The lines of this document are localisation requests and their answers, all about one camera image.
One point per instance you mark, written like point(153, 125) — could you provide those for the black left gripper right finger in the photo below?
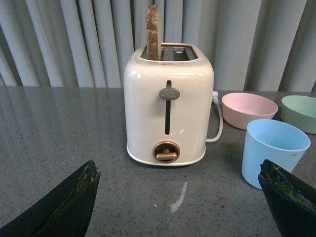
point(291, 201)

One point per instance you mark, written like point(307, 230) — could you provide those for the light blue plastic cup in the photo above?
point(279, 142)

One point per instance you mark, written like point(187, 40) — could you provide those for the cream white toaster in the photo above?
point(167, 105)

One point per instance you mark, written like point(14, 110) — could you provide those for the pink plastic bowl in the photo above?
point(240, 108)

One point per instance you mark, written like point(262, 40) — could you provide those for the green plastic bowl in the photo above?
point(299, 111)

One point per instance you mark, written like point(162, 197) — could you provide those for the grey vertical blinds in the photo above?
point(256, 45)

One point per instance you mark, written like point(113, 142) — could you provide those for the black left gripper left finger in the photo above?
point(64, 212)

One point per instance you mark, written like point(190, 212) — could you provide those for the brown toast slice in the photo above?
point(154, 32)

